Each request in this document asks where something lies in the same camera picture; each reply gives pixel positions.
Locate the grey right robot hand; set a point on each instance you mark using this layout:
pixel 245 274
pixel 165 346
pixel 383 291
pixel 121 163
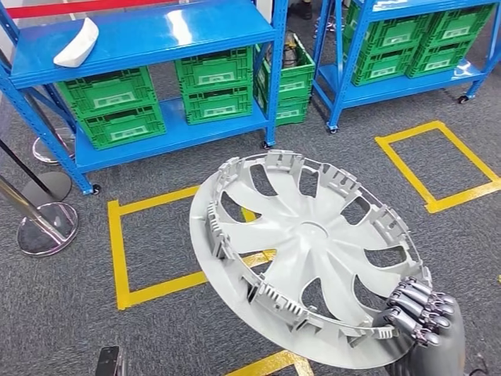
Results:
pixel 438 342

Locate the grey plastic wheel cover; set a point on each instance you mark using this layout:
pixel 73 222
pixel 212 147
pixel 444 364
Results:
pixel 309 233

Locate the blue metal shelf rack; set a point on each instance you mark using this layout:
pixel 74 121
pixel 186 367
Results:
pixel 136 36
pixel 391 91

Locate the white curved plastic part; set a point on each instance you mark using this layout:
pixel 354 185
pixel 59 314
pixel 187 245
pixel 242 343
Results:
pixel 76 46

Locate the green plastic crate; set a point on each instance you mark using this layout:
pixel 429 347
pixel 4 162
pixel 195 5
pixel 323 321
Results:
pixel 458 26
pixel 290 111
pixel 387 33
pixel 385 67
pixel 438 59
pixel 217 106
pixel 213 67
pixel 106 91
pixel 125 130

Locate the person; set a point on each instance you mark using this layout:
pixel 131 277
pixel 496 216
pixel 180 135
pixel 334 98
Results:
pixel 301 9

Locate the white desk side panel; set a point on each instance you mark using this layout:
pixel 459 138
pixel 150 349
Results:
pixel 264 8

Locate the chrome stanchion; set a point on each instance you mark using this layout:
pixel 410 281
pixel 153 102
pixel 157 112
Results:
pixel 63 135
pixel 47 231

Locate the black stanchion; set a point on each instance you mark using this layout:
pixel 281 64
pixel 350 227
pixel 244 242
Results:
pixel 47 189

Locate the red barrier belt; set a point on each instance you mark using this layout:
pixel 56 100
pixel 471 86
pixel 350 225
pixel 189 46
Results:
pixel 78 8

